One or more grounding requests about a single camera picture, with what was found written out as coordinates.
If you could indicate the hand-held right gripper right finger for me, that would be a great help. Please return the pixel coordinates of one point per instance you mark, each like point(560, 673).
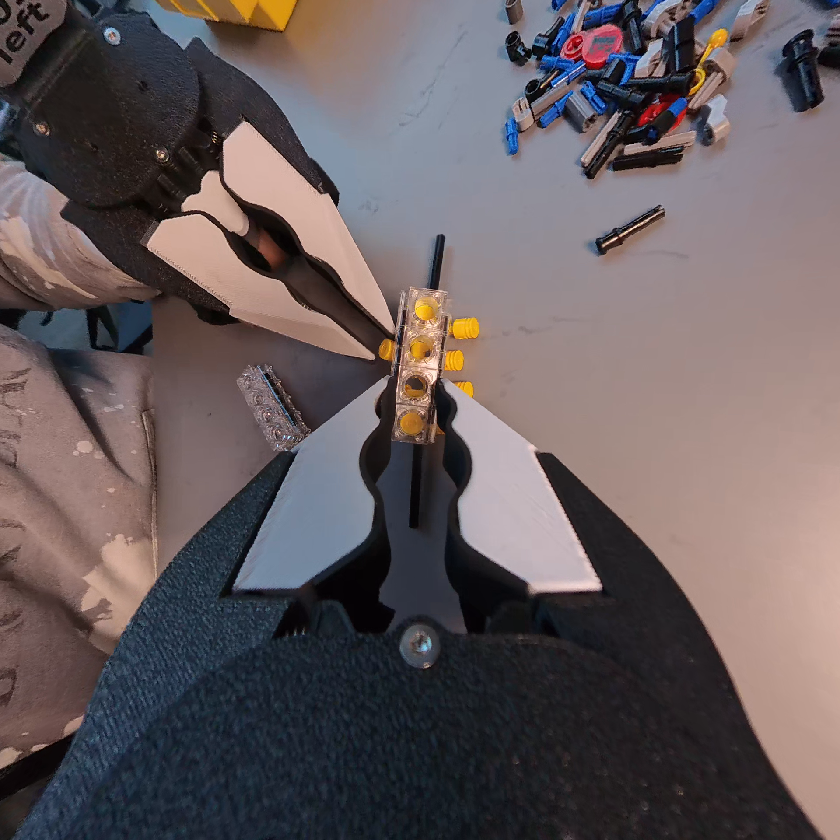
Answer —
point(525, 525)

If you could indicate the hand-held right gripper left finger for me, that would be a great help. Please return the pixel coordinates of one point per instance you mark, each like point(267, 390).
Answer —
point(308, 518)

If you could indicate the person's left hand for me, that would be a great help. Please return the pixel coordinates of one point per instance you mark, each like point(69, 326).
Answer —
point(270, 253)

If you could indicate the yellow piston crankshaft assembly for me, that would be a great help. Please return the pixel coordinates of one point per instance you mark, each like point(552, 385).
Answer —
point(466, 328)

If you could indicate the person's left forearm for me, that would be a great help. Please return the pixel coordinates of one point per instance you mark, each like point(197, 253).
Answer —
point(39, 262)

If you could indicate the clear toy cylinder block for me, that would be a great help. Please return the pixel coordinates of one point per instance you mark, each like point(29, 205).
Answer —
point(272, 407)
point(399, 341)

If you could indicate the pile of small toy parts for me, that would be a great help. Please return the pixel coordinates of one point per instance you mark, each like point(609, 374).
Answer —
point(656, 85)

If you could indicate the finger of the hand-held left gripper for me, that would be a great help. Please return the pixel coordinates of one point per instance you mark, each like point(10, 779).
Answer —
point(289, 190)
point(210, 262)

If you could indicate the single black toy pin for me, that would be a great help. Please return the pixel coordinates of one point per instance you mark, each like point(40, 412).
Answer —
point(630, 229)

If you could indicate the person's grey hoodie torso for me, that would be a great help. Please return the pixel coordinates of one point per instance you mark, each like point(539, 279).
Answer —
point(65, 492)

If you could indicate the yellow plastic bin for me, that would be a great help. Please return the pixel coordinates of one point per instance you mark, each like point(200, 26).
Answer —
point(262, 13)

